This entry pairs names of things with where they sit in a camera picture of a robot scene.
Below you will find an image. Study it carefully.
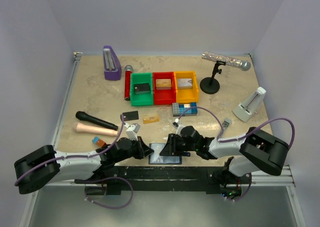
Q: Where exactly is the gold credit card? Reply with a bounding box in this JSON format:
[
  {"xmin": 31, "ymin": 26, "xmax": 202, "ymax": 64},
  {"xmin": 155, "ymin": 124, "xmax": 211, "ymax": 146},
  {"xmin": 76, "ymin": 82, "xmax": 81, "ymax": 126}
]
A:
[{"xmin": 155, "ymin": 78, "xmax": 172, "ymax": 91}]

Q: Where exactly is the red microphone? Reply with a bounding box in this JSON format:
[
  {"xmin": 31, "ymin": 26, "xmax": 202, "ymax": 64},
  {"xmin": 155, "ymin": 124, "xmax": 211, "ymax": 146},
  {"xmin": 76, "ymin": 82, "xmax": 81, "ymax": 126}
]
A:
[{"xmin": 124, "ymin": 65, "xmax": 134, "ymax": 101}]

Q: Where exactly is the silver VIP card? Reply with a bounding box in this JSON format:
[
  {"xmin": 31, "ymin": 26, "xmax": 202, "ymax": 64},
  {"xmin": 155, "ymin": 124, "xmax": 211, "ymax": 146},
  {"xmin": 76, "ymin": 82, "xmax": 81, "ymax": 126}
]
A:
[{"xmin": 149, "ymin": 143, "xmax": 165, "ymax": 164}]

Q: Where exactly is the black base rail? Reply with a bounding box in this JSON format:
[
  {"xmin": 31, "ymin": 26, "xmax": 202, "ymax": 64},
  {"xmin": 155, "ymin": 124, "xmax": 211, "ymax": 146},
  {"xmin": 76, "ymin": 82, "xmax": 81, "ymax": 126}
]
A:
[{"xmin": 97, "ymin": 165, "xmax": 241, "ymax": 196}]

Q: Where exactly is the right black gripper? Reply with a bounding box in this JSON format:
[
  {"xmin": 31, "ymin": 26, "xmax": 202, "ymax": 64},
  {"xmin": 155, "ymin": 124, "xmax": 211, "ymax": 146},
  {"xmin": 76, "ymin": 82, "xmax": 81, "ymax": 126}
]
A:
[{"xmin": 159, "ymin": 133, "xmax": 198, "ymax": 157}]

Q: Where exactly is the black microphone stand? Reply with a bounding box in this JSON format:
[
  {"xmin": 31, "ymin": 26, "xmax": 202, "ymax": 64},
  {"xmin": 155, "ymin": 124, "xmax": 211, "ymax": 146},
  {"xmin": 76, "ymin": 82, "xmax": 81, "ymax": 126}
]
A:
[{"xmin": 200, "ymin": 61, "xmax": 226, "ymax": 95}]

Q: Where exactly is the black VIP card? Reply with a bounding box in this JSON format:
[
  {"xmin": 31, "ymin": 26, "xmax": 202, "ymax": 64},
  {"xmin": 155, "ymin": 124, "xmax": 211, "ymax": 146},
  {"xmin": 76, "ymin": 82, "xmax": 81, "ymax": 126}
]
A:
[{"xmin": 122, "ymin": 110, "xmax": 139, "ymax": 122}]

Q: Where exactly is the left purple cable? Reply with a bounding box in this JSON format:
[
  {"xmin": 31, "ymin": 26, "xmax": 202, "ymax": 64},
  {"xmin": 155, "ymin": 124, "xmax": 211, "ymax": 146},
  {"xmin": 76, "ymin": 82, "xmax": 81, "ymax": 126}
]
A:
[{"xmin": 14, "ymin": 113, "xmax": 126, "ymax": 187}]

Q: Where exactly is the white metronome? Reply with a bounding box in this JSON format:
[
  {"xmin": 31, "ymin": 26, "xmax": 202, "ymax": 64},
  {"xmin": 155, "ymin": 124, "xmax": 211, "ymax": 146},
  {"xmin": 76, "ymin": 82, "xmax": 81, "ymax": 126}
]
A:
[{"xmin": 232, "ymin": 87, "xmax": 267, "ymax": 123}]

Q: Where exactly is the small grey block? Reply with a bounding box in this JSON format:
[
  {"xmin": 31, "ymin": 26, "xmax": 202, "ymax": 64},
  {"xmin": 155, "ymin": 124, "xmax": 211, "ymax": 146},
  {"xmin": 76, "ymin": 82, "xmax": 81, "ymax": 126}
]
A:
[{"xmin": 222, "ymin": 118, "xmax": 232, "ymax": 131}]

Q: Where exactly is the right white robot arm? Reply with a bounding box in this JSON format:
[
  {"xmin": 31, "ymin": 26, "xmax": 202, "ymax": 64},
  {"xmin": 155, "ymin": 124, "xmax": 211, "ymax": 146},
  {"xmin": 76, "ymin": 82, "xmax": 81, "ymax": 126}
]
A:
[{"xmin": 159, "ymin": 126, "xmax": 290, "ymax": 183}]

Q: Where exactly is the gold card from holder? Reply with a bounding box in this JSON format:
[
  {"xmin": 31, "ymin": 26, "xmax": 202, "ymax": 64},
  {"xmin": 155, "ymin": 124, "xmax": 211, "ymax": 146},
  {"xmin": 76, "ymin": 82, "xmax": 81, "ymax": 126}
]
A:
[{"xmin": 142, "ymin": 113, "xmax": 160, "ymax": 124}]

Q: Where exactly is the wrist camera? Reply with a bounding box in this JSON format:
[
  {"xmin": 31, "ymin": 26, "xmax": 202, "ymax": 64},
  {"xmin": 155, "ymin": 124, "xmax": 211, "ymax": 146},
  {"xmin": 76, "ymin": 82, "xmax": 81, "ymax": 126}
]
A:
[
  {"xmin": 172, "ymin": 118, "xmax": 183, "ymax": 135},
  {"xmin": 124, "ymin": 122, "xmax": 141, "ymax": 141}
]

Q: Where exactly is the black credit card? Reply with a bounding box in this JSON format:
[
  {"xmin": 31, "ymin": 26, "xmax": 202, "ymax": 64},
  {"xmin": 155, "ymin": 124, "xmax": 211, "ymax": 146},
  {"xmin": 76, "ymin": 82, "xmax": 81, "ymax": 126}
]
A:
[{"xmin": 133, "ymin": 83, "xmax": 151, "ymax": 95}]

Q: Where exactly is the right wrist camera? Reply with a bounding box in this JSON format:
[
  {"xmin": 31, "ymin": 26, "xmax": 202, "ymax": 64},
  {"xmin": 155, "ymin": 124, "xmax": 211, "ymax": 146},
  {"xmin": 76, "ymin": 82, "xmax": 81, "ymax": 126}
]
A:
[{"xmin": 172, "ymin": 118, "xmax": 183, "ymax": 135}]

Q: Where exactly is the green plastic bin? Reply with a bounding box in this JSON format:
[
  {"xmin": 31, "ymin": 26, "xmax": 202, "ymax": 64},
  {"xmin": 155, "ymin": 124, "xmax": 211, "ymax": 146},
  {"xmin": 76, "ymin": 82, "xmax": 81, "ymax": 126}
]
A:
[{"xmin": 130, "ymin": 72, "xmax": 154, "ymax": 107}]

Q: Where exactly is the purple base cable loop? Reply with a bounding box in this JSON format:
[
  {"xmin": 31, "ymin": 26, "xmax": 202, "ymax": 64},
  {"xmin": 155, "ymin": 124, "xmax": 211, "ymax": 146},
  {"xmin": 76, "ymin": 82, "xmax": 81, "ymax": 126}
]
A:
[{"xmin": 84, "ymin": 175, "xmax": 136, "ymax": 210}]

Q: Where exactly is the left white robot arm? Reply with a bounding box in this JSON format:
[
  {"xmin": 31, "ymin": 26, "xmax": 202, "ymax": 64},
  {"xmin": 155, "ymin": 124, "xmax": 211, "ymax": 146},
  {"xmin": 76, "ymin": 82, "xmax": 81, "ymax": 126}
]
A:
[{"xmin": 14, "ymin": 136, "xmax": 154, "ymax": 195}]

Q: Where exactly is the pink microphone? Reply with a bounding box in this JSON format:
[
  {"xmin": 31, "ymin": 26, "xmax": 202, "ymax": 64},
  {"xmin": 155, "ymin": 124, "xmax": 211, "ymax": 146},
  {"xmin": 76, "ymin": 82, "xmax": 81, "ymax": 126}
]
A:
[{"xmin": 72, "ymin": 122, "xmax": 118, "ymax": 137}]

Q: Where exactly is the glitter silver microphone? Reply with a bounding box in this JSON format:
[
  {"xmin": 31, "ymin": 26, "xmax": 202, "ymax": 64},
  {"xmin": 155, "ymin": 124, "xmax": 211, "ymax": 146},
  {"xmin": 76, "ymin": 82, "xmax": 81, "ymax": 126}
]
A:
[{"xmin": 202, "ymin": 51, "xmax": 251, "ymax": 71}]

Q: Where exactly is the blue grey lego block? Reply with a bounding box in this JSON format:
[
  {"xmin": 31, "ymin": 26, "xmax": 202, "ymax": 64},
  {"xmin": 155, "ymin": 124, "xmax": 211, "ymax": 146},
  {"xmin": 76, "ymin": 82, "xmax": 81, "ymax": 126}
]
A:
[{"xmin": 172, "ymin": 102, "xmax": 198, "ymax": 117}]

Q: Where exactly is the yellow plastic bin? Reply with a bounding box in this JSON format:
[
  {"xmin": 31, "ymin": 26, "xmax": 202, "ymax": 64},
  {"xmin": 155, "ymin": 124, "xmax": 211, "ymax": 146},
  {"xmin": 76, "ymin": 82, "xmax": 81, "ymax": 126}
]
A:
[{"xmin": 173, "ymin": 71, "xmax": 199, "ymax": 104}]

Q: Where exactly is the black microphone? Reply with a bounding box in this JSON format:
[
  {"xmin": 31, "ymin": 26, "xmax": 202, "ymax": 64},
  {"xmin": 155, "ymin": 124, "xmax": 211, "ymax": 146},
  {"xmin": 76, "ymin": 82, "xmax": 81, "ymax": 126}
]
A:
[{"xmin": 75, "ymin": 111, "xmax": 119, "ymax": 131}]

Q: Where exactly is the orange blue toy block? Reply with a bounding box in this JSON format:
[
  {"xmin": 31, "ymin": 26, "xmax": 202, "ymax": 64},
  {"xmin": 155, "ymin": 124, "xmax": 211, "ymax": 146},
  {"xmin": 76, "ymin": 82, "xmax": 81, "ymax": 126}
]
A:
[{"xmin": 92, "ymin": 136, "xmax": 106, "ymax": 148}]

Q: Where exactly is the purple metronome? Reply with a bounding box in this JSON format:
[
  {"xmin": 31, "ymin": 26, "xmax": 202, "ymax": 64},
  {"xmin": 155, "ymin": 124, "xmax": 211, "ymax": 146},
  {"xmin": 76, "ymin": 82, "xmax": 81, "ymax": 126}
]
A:
[{"xmin": 102, "ymin": 45, "xmax": 122, "ymax": 81}]

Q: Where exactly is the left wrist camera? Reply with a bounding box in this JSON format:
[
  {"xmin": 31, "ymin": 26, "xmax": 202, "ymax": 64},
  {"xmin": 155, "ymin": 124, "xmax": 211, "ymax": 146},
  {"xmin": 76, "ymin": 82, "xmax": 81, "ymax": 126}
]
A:
[{"xmin": 124, "ymin": 122, "xmax": 141, "ymax": 141}]

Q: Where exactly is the silver credit card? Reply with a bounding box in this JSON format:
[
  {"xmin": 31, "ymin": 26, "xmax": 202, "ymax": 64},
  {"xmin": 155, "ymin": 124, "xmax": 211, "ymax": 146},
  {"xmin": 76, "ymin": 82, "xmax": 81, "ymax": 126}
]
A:
[{"xmin": 177, "ymin": 78, "xmax": 193, "ymax": 90}]

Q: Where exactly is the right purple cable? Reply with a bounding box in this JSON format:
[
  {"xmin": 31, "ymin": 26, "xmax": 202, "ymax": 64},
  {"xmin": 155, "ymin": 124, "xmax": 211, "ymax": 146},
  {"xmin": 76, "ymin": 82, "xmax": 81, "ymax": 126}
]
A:
[{"xmin": 176, "ymin": 106, "xmax": 296, "ymax": 148}]

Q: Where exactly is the red plastic bin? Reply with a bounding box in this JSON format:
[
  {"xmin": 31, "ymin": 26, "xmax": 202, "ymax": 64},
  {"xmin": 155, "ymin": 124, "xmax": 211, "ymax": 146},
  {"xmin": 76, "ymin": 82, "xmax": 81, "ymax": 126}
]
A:
[{"xmin": 152, "ymin": 71, "xmax": 176, "ymax": 105}]

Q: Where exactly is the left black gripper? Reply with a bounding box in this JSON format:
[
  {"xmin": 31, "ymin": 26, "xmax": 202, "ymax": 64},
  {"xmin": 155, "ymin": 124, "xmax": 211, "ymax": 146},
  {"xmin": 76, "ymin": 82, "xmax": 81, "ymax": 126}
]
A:
[{"xmin": 114, "ymin": 136, "xmax": 154, "ymax": 163}]

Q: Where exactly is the navy blue card holder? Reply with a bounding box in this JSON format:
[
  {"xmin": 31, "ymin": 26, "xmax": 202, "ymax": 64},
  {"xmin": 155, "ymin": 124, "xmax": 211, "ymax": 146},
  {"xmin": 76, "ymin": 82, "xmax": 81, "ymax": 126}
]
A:
[{"xmin": 148, "ymin": 156, "xmax": 183, "ymax": 165}]

